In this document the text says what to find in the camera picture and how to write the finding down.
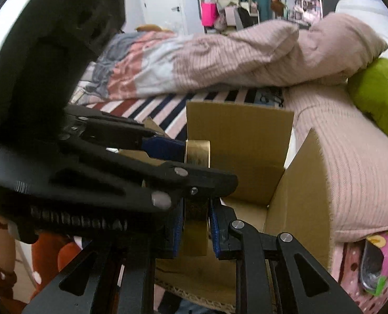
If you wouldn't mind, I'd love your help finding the brown packing tape roll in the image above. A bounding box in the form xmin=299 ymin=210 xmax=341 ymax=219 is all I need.
xmin=184 ymin=139 xmax=211 ymax=256

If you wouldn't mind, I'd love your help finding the pink ribbed pillow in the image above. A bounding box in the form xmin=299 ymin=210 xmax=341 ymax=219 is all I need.
xmin=286 ymin=83 xmax=388 ymax=243

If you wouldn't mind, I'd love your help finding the white door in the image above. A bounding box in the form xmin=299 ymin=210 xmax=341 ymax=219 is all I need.
xmin=138 ymin=0 xmax=189 ymax=35

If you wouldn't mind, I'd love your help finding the pink and grey striped duvet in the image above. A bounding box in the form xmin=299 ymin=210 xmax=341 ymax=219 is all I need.
xmin=76 ymin=13 xmax=388 ymax=100

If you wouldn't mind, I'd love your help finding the bright pink shopping bag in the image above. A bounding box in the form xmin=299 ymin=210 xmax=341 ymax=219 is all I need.
xmin=200 ymin=3 xmax=218 ymax=27

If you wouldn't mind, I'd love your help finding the striped plush blanket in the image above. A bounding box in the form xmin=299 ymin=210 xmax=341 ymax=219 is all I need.
xmin=68 ymin=87 xmax=286 ymax=141

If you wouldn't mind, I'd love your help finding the green plush toy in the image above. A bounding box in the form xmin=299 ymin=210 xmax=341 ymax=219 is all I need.
xmin=347 ymin=58 xmax=388 ymax=149

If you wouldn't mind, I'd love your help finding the cardboard box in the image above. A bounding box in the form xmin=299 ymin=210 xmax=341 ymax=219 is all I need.
xmin=118 ymin=100 xmax=332 ymax=313

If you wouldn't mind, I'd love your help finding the grey desk chair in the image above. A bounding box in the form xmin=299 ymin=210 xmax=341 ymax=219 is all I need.
xmin=236 ymin=7 xmax=259 ymax=27

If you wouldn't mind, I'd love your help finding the grey shiny object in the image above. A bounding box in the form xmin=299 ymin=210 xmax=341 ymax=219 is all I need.
xmin=361 ymin=235 xmax=387 ymax=296

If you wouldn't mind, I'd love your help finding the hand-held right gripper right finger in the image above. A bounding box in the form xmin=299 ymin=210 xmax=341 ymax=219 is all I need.
xmin=209 ymin=199 xmax=361 ymax=314

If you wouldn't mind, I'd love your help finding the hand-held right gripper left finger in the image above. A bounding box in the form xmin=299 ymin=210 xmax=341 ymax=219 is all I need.
xmin=22 ymin=199 xmax=183 ymax=314

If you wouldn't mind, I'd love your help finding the white bed headboard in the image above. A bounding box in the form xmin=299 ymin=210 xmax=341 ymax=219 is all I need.
xmin=335 ymin=0 xmax=388 ymax=59

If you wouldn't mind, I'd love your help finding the brown white-spotted cloth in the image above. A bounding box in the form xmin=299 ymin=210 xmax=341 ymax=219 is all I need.
xmin=30 ymin=234 xmax=83 ymax=290

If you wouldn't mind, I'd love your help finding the brown plush bear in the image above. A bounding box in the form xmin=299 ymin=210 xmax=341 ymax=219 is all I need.
xmin=136 ymin=24 xmax=171 ymax=32

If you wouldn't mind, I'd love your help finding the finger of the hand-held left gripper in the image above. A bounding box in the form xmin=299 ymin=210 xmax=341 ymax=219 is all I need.
xmin=63 ymin=105 xmax=185 ymax=161
xmin=14 ymin=142 xmax=238 ymax=218

